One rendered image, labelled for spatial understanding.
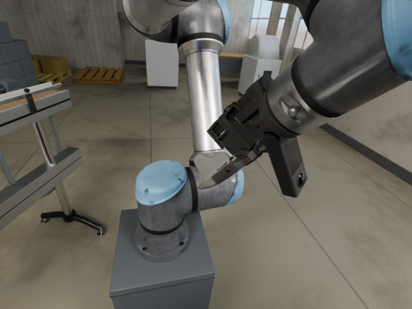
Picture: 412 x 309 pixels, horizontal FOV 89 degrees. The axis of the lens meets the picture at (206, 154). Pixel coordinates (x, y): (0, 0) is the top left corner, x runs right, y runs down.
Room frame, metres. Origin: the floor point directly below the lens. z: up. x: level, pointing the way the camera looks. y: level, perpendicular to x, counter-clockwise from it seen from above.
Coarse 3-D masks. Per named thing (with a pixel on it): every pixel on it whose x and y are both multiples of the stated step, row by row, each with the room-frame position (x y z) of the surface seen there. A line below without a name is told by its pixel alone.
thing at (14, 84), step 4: (0, 80) 1.10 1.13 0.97; (4, 80) 1.11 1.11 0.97; (8, 80) 1.12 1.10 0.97; (12, 80) 1.12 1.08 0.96; (16, 80) 1.14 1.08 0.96; (0, 84) 1.09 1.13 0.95; (4, 84) 1.09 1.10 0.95; (8, 84) 1.09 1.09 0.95; (12, 84) 1.11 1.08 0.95; (16, 84) 1.13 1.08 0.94; (4, 88) 1.09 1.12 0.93; (8, 88) 1.09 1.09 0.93; (12, 88) 1.11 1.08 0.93; (16, 88) 1.11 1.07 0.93; (20, 88) 1.12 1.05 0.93; (8, 92) 1.08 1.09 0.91
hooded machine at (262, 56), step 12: (264, 36) 4.76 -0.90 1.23; (276, 36) 4.93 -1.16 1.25; (252, 48) 4.82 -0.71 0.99; (264, 48) 4.63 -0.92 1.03; (276, 48) 4.72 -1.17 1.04; (252, 60) 4.66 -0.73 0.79; (264, 60) 4.51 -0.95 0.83; (276, 60) 4.61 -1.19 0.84; (252, 72) 4.57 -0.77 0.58; (264, 72) 4.53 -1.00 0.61; (276, 72) 4.62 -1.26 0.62; (240, 84) 4.97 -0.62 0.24
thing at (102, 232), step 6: (72, 210) 0.99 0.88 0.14; (42, 216) 0.97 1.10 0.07; (48, 216) 0.97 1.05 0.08; (54, 216) 0.96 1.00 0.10; (60, 216) 0.95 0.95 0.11; (66, 216) 0.94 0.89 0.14; (72, 216) 0.95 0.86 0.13; (78, 216) 0.96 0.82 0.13; (84, 216) 0.97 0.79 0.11; (42, 222) 0.97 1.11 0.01; (66, 222) 0.93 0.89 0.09; (84, 222) 0.94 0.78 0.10; (90, 222) 0.94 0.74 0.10; (96, 228) 0.92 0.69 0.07; (102, 234) 0.92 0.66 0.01
